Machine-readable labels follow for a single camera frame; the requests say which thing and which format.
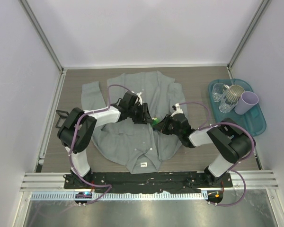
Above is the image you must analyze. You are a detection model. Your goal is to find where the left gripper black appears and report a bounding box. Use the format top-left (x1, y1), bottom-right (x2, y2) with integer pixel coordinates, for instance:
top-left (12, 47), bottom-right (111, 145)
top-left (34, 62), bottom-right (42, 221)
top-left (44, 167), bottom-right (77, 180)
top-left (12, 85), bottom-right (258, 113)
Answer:
top-left (128, 103), bottom-right (153, 124)

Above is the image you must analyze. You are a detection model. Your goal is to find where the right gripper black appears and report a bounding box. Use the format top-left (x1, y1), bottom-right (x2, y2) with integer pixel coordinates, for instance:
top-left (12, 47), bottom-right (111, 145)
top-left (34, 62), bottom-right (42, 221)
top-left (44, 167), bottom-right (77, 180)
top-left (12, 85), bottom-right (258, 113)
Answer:
top-left (154, 114), bottom-right (182, 137)

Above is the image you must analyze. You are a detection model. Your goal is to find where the colourful pompom flower brooch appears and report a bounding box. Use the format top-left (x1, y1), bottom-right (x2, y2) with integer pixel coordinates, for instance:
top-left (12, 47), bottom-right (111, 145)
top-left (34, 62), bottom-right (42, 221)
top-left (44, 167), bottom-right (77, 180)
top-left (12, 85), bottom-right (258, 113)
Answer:
top-left (152, 117), bottom-right (160, 127)

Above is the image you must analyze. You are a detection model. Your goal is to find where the grey button-up shirt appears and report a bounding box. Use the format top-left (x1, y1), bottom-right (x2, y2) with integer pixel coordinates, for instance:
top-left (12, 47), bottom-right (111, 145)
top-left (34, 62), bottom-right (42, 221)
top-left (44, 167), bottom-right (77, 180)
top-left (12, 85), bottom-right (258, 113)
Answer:
top-left (91, 71), bottom-right (186, 174)

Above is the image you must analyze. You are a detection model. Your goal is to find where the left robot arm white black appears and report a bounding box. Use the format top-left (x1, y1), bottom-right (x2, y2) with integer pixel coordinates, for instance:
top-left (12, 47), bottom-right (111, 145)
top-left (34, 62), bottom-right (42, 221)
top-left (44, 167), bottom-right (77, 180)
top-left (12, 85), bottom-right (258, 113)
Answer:
top-left (57, 91), bottom-right (153, 189)

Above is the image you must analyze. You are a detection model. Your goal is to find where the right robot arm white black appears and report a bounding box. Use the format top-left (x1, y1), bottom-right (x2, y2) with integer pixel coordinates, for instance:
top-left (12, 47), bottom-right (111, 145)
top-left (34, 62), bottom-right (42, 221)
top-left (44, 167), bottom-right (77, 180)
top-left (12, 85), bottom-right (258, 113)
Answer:
top-left (153, 113), bottom-right (256, 187)

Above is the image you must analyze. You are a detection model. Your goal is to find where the clear glass cup rear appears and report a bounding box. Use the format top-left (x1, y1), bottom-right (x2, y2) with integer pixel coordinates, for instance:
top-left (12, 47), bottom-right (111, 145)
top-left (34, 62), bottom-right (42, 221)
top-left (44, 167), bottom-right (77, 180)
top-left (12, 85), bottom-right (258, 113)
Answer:
top-left (212, 83), bottom-right (229, 102)

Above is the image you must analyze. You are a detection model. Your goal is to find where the clear glass cup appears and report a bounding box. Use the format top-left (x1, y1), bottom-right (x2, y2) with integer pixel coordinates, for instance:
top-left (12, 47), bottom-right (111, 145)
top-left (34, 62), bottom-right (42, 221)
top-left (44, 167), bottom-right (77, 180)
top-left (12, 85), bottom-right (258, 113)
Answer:
top-left (219, 93), bottom-right (238, 113)
top-left (212, 83), bottom-right (229, 102)

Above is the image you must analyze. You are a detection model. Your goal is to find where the clear glass cup front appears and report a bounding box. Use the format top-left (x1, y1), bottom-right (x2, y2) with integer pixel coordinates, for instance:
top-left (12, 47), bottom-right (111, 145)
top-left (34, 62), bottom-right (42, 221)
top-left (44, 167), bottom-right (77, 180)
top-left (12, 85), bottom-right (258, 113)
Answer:
top-left (219, 93), bottom-right (238, 113)

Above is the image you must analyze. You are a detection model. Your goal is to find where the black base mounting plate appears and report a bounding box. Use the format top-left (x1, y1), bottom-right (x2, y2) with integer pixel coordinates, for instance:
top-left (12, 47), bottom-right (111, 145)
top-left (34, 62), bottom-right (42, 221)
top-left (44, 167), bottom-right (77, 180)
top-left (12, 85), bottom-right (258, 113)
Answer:
top-left (63, 171), bottom-right (233, 194)

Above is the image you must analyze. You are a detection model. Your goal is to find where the metal cup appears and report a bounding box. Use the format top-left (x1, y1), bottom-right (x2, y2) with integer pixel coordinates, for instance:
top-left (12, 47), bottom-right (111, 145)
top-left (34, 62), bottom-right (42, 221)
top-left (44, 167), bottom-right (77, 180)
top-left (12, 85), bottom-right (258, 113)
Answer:
top-left (224, 85), bottom-right (245, 104)

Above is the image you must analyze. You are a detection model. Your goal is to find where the lilac plastic cup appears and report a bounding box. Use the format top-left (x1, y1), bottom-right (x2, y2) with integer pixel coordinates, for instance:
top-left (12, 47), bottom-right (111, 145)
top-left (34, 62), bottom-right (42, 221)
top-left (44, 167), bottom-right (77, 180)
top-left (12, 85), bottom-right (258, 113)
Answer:
top-left (234, 91), bottom-right (259, 115)

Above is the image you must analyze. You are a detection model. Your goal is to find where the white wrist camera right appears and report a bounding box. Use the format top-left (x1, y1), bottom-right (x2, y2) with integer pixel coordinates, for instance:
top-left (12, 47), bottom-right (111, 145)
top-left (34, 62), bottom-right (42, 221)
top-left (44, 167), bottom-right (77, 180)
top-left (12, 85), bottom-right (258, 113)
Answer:
top-left (171, 103), bottom-right (183, 116)

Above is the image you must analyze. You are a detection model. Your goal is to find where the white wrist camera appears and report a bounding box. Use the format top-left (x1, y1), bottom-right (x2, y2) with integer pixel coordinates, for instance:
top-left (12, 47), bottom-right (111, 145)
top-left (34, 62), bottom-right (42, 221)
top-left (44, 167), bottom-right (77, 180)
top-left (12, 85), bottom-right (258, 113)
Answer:
top-left (129, 91), bottom-right (142, 106)
top-left (171, 103), bottom-right (183, 116)

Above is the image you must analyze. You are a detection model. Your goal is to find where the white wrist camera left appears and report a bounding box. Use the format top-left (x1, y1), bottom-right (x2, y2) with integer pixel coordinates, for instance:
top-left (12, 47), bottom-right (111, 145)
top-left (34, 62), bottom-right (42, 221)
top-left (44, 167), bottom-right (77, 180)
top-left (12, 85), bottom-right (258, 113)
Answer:
top-left (129, 91), bottom-right (142, 106)

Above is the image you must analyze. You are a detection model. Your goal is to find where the small black frame stand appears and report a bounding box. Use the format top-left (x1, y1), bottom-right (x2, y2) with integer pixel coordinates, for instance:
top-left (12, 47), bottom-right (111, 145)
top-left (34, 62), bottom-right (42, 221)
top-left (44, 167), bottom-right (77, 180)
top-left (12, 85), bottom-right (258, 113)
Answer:
top-left (55, 110), bottom-right (69, 129)

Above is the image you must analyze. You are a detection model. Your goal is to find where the slotted cable duct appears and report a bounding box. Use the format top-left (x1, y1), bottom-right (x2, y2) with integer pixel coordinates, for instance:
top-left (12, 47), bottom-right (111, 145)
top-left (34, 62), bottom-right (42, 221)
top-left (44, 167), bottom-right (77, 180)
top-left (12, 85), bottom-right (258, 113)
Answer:
top-left (31, 191), bottom-right (208, 201)

